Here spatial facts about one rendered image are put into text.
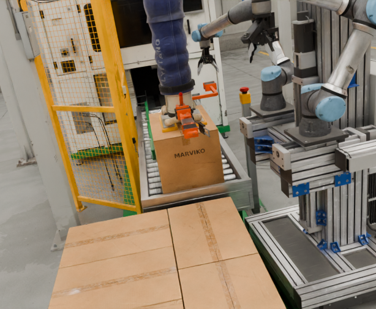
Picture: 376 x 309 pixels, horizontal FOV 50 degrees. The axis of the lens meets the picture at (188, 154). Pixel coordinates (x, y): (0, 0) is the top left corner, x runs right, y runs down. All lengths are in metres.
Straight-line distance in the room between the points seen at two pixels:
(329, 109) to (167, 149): 1.06
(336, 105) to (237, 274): 0.86
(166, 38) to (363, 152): 1.27
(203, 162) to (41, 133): 1.26
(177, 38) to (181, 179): 0.86
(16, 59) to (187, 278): 1.91
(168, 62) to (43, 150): 1.23
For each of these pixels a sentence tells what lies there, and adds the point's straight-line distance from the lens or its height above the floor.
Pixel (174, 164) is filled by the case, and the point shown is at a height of 0.77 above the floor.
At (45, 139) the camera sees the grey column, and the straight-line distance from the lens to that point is 3.18.
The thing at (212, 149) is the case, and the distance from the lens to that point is 2.52.
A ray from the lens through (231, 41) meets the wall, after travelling 11.49.
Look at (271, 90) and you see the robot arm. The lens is 2.40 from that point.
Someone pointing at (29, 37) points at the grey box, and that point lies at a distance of 3.00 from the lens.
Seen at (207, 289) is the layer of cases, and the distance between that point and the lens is 1.88.
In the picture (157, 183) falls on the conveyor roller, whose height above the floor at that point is 0.55.
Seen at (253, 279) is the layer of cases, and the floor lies 0.54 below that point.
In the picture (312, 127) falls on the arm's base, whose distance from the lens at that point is 1.99.
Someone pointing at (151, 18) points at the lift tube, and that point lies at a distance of 2.53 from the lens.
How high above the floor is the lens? 1.77
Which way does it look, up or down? 22 degrees down
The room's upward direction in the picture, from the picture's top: 9 degrees counter-clockwise
